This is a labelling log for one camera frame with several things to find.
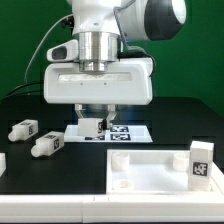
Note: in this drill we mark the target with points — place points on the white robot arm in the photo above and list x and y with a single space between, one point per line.
98 66

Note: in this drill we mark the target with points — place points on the white square table top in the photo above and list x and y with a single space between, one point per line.
153 172

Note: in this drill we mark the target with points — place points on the white left fence block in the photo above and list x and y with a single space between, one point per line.
2 163

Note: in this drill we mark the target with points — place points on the white marker base plate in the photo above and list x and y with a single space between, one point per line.
117 133

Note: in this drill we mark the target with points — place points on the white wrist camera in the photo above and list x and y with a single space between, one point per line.
65 52

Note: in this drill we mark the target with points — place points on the white front fence rail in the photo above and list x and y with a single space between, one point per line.
114 208

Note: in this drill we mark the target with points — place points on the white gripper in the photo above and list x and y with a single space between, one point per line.
127 81

